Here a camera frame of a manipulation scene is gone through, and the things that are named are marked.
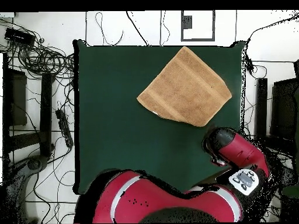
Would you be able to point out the orange terry towel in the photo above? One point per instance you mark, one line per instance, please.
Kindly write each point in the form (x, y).
(186, 91)

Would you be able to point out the black power strip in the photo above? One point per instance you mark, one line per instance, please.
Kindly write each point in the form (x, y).
(64, 128)

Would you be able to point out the grey rectangular floor frame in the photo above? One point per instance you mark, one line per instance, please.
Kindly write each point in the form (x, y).
(182, 25)

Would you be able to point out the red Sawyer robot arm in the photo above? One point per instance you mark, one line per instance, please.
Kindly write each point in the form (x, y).
(163, 200)

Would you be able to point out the grey black stand base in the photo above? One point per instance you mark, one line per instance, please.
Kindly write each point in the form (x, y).
(33, 164)

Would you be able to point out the black electronics box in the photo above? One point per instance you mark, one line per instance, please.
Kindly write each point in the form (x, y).
(19, 36)

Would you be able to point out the dark green table cloth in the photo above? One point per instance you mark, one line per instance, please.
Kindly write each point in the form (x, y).
(105, 116)

